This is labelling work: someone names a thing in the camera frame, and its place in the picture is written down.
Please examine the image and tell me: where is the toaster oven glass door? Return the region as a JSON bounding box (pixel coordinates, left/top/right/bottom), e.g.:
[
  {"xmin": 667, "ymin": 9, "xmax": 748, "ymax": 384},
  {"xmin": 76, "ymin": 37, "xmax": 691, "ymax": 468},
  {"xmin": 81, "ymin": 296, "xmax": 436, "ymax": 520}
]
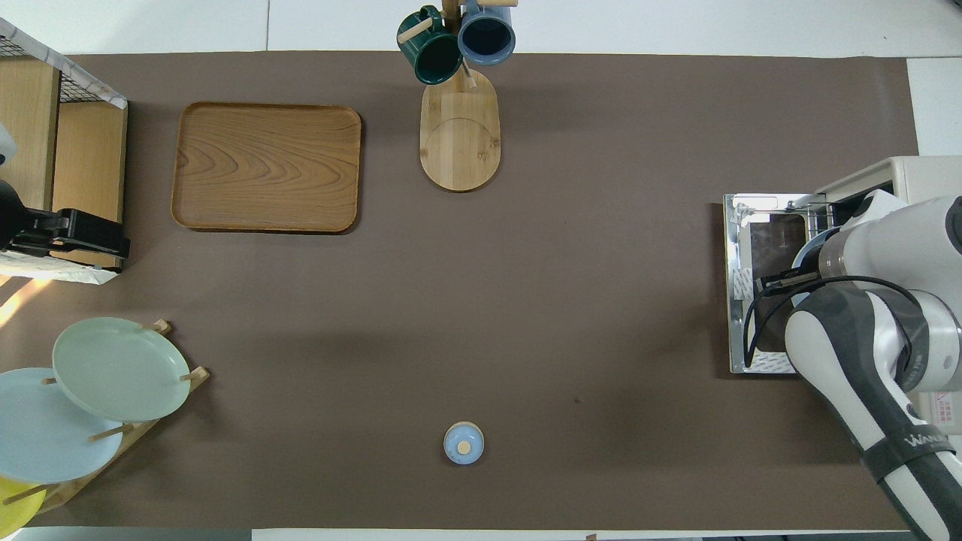
[{"xmin": 723, "ymin": 193, "xmax": 829, "ymax": 375}]

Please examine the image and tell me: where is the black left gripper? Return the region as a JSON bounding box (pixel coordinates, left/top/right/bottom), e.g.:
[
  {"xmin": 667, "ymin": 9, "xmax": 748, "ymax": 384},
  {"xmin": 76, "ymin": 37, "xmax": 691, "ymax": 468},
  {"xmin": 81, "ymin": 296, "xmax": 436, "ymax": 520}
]
[{"xmin": 0, "ymin": 180, "xmax": 132, "ymax": 261}]

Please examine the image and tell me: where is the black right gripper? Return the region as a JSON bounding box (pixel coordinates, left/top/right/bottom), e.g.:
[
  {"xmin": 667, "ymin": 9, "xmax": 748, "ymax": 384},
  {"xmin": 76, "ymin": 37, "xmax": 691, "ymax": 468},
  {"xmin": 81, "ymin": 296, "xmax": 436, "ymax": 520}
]
[{"xmin": 755, "ymin": 270, "xmax": 822, "ymax": 296}]

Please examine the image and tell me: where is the oven wire rack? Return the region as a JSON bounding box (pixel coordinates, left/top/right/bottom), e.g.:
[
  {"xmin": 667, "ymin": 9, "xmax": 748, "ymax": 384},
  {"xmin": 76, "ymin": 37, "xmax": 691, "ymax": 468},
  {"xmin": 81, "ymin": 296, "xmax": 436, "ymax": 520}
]
[{"xmin": 804, "ymin": 197, "xmax": 844, "ymax": 238}]

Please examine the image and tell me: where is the large light blue plate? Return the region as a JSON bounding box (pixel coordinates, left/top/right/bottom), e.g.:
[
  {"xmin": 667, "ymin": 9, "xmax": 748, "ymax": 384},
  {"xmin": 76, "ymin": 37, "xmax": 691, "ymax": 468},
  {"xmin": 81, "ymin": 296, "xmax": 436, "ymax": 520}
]
[{"xmin": 0, "ymin": 367, "xmax": 126, "ymax": 485}]

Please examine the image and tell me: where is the wooden two-tier shelf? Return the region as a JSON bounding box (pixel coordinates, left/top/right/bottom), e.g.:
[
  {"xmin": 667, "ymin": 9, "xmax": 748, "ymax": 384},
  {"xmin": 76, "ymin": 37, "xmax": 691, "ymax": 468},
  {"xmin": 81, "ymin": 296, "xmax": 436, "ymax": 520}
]
[{"xmin": 0, "ymin": 56, "xmax": 129, "ymax": 271}]

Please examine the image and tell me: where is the blue mug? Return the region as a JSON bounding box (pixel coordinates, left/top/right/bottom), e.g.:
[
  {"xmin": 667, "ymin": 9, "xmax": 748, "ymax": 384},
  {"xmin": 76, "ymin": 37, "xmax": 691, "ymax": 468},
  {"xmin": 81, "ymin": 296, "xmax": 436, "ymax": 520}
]
[{"xmin": 457, "ymin": 0, "xmax": 518, "ymax": 67}]

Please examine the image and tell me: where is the folded white cloth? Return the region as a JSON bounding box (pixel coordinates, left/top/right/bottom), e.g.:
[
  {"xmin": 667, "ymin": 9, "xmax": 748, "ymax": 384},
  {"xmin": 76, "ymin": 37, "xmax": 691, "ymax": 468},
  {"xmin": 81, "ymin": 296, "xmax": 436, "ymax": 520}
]
[{"xmin": 0, "ymin": 17, "xmax": 129, "ymax": 110}]

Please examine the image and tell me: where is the dark green mug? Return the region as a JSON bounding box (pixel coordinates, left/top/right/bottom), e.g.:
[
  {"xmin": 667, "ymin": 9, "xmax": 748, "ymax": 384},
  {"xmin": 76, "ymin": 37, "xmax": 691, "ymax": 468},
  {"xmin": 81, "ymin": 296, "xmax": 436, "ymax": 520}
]
[{"xmin": 397, "ymin": 6, "xmax": 464, "ymax": 86}]

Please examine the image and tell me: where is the yellow plate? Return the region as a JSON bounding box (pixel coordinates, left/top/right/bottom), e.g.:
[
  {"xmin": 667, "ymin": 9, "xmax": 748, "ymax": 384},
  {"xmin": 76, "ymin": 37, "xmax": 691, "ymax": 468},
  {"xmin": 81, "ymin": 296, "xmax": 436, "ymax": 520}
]
[{"xmin": 0, "ymin": 475, "xmax": 47, "ymax": 535}]

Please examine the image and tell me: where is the pale green plate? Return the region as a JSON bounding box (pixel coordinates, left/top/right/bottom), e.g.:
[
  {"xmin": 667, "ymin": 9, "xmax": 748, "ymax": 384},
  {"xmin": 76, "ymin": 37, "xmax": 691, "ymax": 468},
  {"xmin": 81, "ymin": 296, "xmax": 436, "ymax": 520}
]
[{"xmin": 52, "ymin": 316, "xmax": 192, "ymax": 423}]

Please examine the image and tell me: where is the large brown table mat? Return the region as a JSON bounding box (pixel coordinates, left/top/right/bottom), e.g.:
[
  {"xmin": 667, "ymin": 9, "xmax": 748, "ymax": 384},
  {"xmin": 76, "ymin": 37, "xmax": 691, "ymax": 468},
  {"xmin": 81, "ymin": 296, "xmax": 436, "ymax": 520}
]
[{"xmin": 0, "ymin": 51, "xmax": 957, "ymax": 530}]

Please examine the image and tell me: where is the rectangular wooden tray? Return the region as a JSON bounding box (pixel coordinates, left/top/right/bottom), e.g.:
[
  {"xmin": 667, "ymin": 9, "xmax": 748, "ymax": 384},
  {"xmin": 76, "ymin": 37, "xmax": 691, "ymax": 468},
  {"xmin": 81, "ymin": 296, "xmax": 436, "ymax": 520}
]
[{"xmin": 171, "ymin": 101, "xmax": 363, "ymax": 234}]

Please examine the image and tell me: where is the beige toaster oven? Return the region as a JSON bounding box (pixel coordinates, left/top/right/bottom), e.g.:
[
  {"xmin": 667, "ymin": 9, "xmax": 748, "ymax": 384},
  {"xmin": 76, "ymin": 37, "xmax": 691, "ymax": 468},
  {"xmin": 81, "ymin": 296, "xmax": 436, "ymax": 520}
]
[{"xmin": 815, "ymin": 156, "xmax": 962, "ymax": 438}]

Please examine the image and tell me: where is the wooden mug tree stand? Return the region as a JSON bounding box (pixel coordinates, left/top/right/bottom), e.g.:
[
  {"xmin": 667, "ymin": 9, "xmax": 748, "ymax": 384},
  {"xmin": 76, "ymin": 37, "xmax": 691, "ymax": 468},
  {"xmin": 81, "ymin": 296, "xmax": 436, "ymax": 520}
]
[{"xmin": 397, "ymin": 0, "xmax": 519, "ymax": 193}]

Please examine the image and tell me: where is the small light blue plate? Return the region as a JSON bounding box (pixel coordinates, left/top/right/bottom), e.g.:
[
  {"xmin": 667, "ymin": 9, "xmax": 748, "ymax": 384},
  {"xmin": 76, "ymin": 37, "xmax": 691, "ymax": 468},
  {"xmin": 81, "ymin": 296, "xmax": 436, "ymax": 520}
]
[{"xmin": 791, "ymin": 231, "xmax": 836, "ymax": 280}]

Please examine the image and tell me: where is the wooden plate rack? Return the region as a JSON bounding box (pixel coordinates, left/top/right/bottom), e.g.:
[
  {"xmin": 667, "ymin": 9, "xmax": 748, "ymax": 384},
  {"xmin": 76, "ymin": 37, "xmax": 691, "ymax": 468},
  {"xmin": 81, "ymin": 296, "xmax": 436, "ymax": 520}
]
[{"xmin": 0, "ymin": 319, "xmax": 210, "ymax": 527}]

